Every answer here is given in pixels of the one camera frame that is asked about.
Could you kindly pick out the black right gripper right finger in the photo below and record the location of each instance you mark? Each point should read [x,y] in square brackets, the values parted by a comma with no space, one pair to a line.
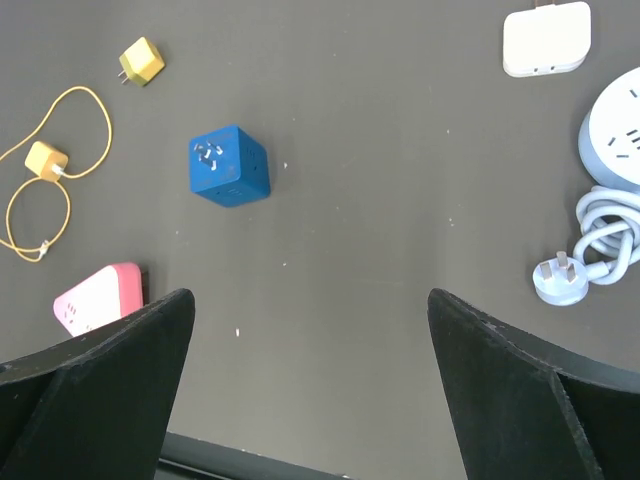
[524,408]

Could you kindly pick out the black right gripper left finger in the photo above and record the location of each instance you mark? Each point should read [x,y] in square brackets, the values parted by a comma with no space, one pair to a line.
[97,406]

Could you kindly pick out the pink triangular power strip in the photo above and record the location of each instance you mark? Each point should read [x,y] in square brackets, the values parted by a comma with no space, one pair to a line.
[108,295]

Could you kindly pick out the blue cube power socket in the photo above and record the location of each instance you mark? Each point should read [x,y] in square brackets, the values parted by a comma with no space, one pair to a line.
[228,167]

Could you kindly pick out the yellow plug adapter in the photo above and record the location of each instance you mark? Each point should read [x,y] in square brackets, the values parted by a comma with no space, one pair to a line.
[140,63]

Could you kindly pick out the round light blue power strip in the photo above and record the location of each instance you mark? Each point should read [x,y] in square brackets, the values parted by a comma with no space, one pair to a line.
[608,139]

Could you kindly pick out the white square power adapter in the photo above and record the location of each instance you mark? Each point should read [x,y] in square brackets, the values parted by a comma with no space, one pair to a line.
[546,39]

